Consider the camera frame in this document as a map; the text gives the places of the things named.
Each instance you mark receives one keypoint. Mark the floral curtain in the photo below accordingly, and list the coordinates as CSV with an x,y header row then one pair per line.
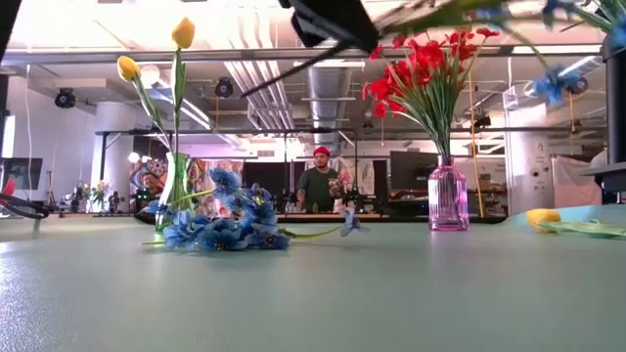
x,y
225,168

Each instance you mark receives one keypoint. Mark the silver ceiling duct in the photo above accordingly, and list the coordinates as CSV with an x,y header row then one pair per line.
x,y
327,88

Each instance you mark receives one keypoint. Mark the pink cloth cover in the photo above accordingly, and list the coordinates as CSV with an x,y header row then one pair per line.
x,y
577,181

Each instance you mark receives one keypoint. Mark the white ceiling pipe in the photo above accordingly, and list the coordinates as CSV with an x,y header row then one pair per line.
x,y
587,66

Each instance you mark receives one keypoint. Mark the green glass vase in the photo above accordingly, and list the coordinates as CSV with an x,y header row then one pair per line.
x,y
178,181

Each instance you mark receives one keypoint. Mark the black metal rack frame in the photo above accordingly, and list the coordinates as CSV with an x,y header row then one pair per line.
x,y
244,131

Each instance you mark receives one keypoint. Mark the small red tag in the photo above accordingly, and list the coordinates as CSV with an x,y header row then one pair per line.
x,y
7,188

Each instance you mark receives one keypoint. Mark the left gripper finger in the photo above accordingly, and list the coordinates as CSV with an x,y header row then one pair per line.
x,y
359,27

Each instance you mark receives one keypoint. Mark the yellow artificial tulip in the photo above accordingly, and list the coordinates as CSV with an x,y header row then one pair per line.
x,y
183,31
543,216
128,67

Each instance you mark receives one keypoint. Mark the black ceiling spot lamp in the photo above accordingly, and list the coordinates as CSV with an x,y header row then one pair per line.
x,y
582,87
65,99
224,88

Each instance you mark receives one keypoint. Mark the white ceiling light bar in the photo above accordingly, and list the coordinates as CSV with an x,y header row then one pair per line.
x,y
327,64

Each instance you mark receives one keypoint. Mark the black monitor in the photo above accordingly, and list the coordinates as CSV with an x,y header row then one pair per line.
x,y
408,171

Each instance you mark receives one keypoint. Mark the purple glass vase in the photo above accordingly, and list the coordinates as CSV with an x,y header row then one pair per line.
x,y
447,195

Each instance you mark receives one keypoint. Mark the person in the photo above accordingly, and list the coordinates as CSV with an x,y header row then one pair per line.
x,y
151,185
318,188

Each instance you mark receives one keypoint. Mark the green table mat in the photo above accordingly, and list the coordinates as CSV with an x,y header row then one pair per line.
x,y
313,303

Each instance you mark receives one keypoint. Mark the black background robot arm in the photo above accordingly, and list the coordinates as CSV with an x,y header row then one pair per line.
x,y
76,198
353,200

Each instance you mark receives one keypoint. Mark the colourful patterned cloth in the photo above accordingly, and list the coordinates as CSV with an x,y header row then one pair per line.
x,y
147,168

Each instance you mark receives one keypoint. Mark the dark wall screen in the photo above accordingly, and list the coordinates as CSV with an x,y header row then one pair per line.
x,y
24,173

